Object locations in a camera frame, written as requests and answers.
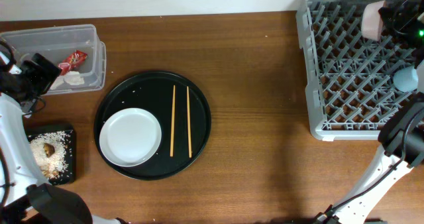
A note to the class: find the white plate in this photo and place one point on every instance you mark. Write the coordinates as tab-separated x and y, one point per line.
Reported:
130	137

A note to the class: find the wooden chopstick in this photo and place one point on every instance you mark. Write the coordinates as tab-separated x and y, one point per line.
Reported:
189	122
173	122

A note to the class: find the brown food scrap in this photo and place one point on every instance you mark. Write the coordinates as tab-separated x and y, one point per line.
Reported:
49	149

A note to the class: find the black waste bin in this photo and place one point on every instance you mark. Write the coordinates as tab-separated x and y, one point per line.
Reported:
70	174

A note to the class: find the grey dishwasher rack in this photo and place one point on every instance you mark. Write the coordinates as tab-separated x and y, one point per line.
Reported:
350	88

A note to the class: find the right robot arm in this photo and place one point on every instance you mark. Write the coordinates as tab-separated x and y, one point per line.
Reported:
399	151

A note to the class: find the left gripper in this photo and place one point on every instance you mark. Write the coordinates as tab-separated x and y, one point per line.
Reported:
45	77

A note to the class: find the white bowl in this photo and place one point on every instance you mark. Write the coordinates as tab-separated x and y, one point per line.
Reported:
372	24

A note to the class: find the red snack wrapper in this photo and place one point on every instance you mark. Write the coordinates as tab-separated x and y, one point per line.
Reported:
73	61

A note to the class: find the light blue cup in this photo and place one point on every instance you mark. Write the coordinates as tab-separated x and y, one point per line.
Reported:
406	79

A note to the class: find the round black tray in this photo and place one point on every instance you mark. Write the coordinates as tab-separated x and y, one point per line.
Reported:
152	91

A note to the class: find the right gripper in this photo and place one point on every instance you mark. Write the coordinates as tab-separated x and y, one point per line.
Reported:
411	18

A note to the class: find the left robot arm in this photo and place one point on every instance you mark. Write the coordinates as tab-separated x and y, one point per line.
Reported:
23	183

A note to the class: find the white tissue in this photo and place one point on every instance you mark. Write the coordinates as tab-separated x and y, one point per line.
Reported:
71	78

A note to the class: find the clear plastic bin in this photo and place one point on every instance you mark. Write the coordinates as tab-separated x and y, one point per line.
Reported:
56	44

